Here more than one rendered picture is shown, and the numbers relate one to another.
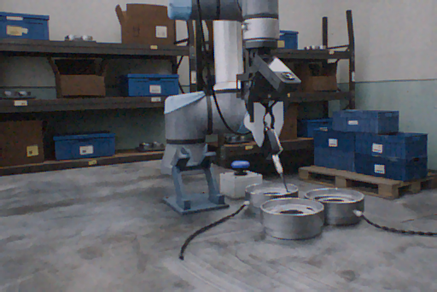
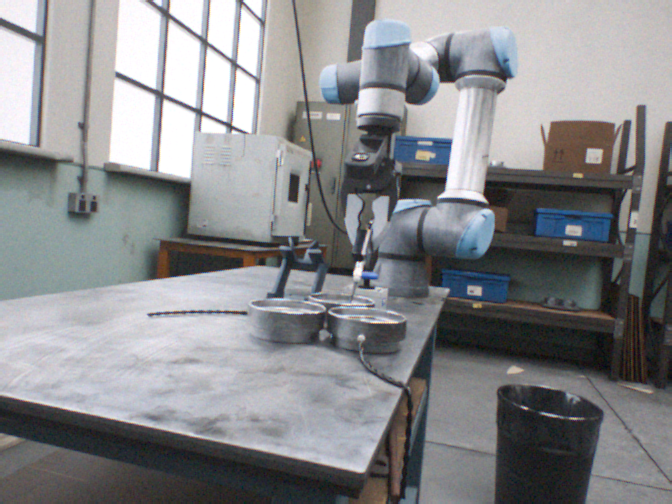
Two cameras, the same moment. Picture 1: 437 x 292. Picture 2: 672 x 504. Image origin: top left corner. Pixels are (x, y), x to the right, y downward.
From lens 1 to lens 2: 0.66 m
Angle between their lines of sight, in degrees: 44
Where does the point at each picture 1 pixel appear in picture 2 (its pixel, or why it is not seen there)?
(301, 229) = (259, 326)
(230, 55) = (461, 155)
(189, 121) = (396, 232)
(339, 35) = not seen: outside the picture
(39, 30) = (446, 154)
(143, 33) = (568, 158)
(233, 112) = (448, 227)
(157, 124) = (579, 278)
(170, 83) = (597, 224)
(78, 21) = (498, 146)
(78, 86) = not seen: hidden behind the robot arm
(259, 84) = not seen: hidden behind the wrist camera
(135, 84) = (546, 221)
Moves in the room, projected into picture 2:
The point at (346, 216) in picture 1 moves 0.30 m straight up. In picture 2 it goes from (344, 337) to (367, 95)
